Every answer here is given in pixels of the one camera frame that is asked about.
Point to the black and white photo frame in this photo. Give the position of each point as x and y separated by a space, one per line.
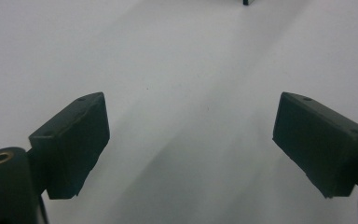
249 2

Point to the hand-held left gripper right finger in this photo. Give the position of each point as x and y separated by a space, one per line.
317 140

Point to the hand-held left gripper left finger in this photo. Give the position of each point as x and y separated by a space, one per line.
74 143

